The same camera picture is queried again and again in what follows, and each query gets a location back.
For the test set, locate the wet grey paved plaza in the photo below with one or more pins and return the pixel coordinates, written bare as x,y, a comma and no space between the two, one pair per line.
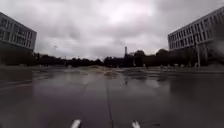
100,100

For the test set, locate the row of dark trees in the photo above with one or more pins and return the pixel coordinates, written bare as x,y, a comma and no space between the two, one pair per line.
83,62

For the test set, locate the robot's own part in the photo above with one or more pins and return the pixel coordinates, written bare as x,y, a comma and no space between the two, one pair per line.
76,123
135,124

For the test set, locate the grey multi-storey building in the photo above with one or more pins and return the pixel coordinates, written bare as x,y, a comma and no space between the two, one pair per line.
16,35
196,33

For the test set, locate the tall thin tower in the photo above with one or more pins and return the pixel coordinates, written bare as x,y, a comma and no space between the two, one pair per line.
125,51

